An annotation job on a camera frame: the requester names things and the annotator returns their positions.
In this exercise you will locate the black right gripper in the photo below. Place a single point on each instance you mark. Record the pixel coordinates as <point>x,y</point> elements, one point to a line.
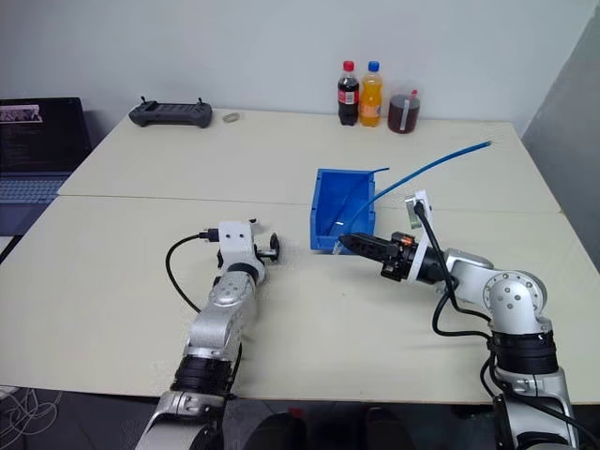
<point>398,262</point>

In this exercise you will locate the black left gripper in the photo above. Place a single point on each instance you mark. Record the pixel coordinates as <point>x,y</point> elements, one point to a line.
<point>274,246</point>

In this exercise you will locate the white coupler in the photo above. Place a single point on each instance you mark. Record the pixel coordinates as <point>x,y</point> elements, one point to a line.
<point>337,250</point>

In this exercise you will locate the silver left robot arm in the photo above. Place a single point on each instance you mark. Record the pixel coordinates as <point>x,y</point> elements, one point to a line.
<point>220,323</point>

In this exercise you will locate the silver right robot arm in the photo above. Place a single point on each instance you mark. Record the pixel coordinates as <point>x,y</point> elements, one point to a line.
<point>513,293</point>

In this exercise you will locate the blue plastic bin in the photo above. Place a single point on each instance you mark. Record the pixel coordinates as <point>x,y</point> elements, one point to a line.
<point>328,197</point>

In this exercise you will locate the orange soda bottle blue cap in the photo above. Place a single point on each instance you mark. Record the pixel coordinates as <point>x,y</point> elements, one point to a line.
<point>371,98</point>

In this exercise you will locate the cola bottle red cap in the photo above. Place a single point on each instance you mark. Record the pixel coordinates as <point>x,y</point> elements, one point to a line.
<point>348,96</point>

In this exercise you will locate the dark grey handheld controller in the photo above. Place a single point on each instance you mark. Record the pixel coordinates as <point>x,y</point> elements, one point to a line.
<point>169,114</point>

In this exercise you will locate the dark laptop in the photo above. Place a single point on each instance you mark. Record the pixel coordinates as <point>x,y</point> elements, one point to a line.
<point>33,150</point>

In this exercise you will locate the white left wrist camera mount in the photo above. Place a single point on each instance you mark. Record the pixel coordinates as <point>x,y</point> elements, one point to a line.
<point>236,244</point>

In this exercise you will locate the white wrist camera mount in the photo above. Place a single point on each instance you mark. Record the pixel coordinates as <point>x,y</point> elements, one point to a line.
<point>418,201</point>
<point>236,244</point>

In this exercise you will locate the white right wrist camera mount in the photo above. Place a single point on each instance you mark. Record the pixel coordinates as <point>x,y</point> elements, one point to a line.
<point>418,201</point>

